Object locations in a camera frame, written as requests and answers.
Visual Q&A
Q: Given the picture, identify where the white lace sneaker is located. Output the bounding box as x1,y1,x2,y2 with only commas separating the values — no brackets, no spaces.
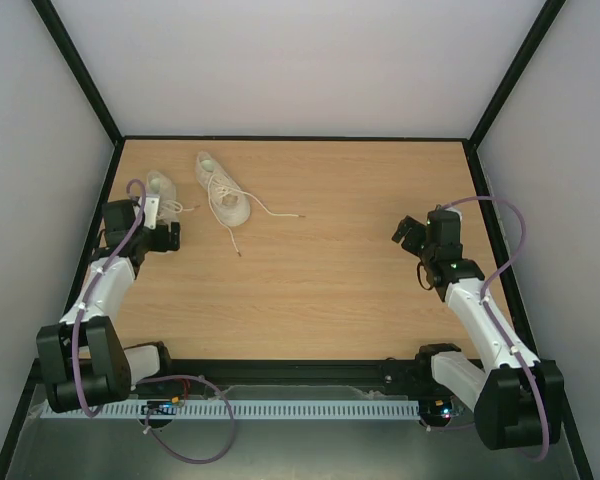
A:
146,170,198,224
195,151,303,256

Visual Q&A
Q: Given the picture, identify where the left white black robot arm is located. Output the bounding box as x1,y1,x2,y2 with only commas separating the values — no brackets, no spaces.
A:
36,194,180,413

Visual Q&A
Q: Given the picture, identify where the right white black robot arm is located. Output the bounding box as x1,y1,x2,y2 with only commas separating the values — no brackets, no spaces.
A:
392,208,564,450

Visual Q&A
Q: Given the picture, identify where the white lace sneaker tied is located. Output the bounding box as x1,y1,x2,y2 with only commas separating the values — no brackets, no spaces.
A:
146,170,198,224

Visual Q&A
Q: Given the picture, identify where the left controller board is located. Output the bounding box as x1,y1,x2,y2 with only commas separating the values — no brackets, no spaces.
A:
139,397,186,416

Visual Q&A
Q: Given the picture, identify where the controller board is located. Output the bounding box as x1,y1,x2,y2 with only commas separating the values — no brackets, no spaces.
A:
139,397,186,416
419,396,465,418

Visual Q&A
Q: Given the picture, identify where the right controller board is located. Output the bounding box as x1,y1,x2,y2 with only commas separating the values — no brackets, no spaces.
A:
419,396,465,418

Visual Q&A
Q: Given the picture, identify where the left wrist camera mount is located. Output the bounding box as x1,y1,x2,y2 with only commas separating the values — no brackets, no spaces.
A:
144,194,160,230

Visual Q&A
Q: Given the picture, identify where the black aluminium frame rail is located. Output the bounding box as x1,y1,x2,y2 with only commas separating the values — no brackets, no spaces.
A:
29,357,561,389

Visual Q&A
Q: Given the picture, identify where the light blue slotted cable duct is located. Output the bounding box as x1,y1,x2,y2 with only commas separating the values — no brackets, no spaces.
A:
39,398,421,421

